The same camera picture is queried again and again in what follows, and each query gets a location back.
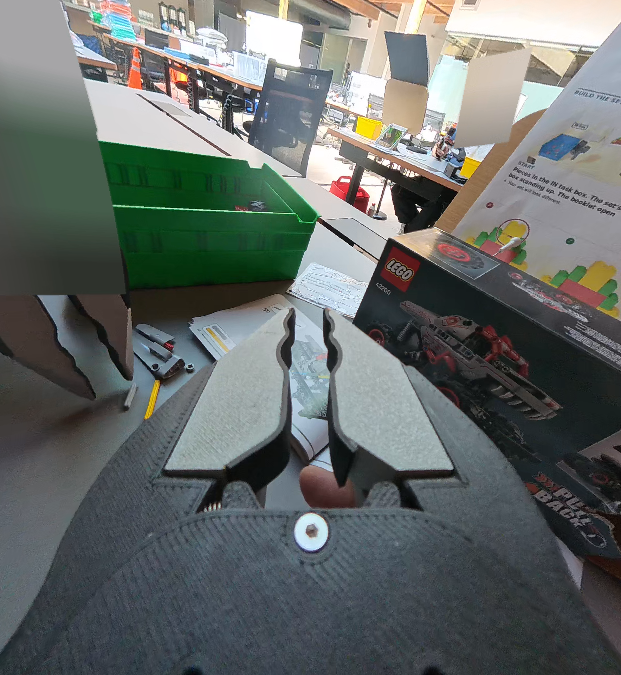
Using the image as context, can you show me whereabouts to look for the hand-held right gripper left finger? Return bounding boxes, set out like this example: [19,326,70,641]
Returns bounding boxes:
[164,307,296,494]

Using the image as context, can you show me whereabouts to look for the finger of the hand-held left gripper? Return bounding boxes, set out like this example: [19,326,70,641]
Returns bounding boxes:
[0,294,97,400]
[68,293,134,382]

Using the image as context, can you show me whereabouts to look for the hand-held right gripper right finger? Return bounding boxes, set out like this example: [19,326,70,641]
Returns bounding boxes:
[322,307,455,503]

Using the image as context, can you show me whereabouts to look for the green plastic bins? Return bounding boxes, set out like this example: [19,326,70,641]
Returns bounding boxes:
[98,140,320,290]

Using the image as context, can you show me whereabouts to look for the grey lego beam assembly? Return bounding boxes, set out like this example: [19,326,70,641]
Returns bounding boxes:
[132,324,186,380]

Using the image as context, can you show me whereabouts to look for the lego instruction booklet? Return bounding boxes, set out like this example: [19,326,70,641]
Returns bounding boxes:
[189,294,361,465]

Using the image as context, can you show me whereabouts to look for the lego sticker sheet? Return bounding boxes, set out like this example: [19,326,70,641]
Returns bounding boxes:
[286,262,369,319]

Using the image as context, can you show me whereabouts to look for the black lego set box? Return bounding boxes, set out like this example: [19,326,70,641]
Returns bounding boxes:
[352,228,621,597]

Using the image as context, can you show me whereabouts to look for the person's right hand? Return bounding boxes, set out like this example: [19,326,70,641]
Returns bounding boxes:
[299,467,357,509]

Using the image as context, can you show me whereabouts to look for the red plastic basket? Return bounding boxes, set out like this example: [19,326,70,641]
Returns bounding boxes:
[330,176,370,213]

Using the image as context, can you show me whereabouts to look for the brown cardboard backing board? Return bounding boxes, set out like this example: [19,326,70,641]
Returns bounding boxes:
[437,108,548,233]

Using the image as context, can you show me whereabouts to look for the wooden office desk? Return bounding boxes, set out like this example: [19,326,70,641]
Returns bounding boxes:
[327,127,469,212]

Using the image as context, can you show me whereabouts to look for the black mesh office chair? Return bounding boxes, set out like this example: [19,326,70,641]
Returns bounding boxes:
[248,59,334,177]

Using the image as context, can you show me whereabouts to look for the long wooden desk row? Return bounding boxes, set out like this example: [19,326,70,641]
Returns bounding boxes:
[105,34,269,133]

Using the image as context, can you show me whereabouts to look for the stack of coloured trays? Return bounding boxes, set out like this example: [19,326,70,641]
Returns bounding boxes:
[102,0,132,43]

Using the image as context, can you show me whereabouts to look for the white task instruction poster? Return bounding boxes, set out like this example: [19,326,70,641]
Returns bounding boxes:
[453,0,621,333]

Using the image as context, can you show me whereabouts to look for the tan board panel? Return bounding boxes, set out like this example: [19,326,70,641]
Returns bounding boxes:
[383,79,429,138]

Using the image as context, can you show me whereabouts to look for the bright white board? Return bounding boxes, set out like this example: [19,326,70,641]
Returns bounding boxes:
[244,11,303,66]

